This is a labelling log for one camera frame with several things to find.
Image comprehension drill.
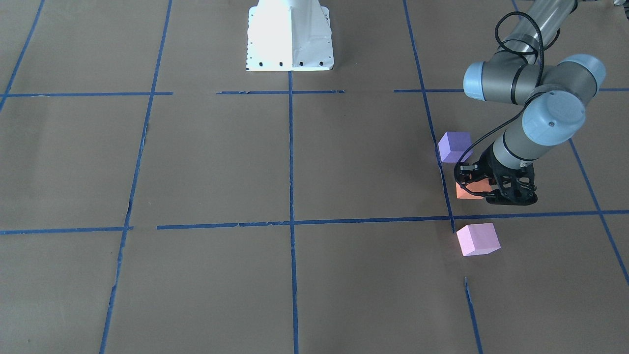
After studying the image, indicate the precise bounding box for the pink foam cube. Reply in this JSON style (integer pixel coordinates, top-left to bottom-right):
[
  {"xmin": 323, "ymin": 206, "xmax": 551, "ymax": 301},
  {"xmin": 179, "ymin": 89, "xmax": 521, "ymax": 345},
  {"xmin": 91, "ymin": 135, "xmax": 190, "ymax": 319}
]
[{"xmin": 456, "ymin": 223, "xmax": 501, "ymax": 256}]

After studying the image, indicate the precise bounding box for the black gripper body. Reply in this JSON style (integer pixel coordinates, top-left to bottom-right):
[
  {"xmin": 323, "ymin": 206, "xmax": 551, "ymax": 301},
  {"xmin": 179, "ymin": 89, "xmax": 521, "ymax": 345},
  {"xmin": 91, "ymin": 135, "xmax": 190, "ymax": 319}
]
[{"xmin": 476, "ymin": 144, "xmax": 538, "ymax": 206}]

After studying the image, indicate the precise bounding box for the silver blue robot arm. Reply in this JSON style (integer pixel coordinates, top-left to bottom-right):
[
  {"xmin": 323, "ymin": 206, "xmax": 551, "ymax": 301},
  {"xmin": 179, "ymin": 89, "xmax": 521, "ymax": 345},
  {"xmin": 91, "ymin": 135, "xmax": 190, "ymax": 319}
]
[{"xmin": 454, "ymin": 0, "xmax": 606, "ymax": 206}]

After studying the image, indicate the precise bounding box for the purple foam cube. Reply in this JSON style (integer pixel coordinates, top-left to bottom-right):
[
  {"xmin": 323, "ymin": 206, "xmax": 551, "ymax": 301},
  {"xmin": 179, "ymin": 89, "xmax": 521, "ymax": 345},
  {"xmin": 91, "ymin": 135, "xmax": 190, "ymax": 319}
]
[{"xmin": 438, "ymin": 131, "xmax": 472, "ymax": 163}]

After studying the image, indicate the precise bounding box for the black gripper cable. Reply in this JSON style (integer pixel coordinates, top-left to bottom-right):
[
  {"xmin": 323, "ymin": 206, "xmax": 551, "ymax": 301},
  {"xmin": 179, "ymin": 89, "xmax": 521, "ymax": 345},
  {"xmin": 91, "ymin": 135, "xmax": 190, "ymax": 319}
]
[{"xmin": 452, "ymin": 11, "xmax": 562, "ymax": 197}]

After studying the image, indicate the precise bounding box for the orange foam cube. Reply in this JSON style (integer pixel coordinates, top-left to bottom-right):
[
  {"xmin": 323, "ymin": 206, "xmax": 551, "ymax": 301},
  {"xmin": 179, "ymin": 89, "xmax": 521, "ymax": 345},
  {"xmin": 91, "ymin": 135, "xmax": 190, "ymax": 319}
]
[{"xmin": 456, "ymin": 178, "xmax": 492, "ymax": 200}]

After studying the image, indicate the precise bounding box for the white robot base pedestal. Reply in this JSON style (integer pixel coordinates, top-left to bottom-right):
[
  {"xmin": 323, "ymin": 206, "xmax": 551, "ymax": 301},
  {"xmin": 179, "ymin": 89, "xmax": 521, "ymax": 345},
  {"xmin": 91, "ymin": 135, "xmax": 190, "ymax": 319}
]
[{"xmin": 246, "ymin": 0, "xmax": 335, "ymax": 72}]

